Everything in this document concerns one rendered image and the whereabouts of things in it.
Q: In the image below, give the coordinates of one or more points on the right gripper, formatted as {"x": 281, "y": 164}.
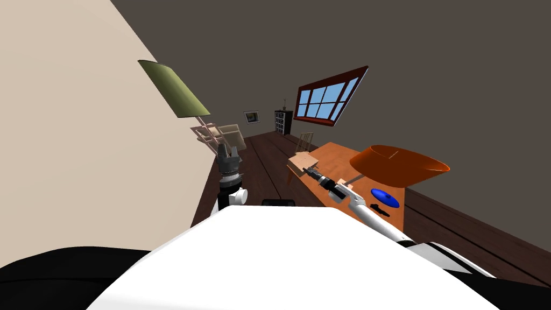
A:
{"x": 311, "y": 172}

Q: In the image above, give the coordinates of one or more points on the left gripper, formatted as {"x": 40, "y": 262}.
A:
{"x": 228, "y": 165}

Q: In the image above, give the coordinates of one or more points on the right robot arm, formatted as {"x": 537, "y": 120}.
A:
{"x": 374, "y": 217}

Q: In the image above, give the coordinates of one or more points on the pale tan flat box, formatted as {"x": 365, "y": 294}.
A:
{"x": 301, "y": 161}

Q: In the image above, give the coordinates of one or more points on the orange wooden desk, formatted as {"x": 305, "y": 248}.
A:
{"x": 333, "y": 161}

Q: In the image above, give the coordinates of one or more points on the wooden slat chair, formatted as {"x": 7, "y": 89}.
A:
{"x": 304, "y": 142}

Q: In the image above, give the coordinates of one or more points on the dark bookshelf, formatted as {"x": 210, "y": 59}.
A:
{"x": 283, "y": 122}

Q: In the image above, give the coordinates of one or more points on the red framed window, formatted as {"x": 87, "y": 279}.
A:
{"x": 327, "y": 101}

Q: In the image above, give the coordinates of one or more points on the small black object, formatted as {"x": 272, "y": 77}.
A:
{"x": 379, "y": 210}

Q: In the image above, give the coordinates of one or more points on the blue plate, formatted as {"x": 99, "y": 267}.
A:
{"x": 385, "y": 198}

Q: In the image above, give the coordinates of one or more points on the green shade floor lamp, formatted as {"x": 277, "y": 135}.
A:
{"x": 176, "y": 90}

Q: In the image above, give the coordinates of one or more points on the orange shade desk lamp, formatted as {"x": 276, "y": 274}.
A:
{"x": 396, "y": 168}

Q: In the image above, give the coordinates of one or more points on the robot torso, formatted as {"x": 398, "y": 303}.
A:
{"x": 292, "y": 262}

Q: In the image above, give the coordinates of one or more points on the pale wooden frame armchair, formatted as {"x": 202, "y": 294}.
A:
{"x": 230, "y": 137}

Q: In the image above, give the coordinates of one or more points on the framed wall picture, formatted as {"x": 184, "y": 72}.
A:
{"x": 252, "y": 117}

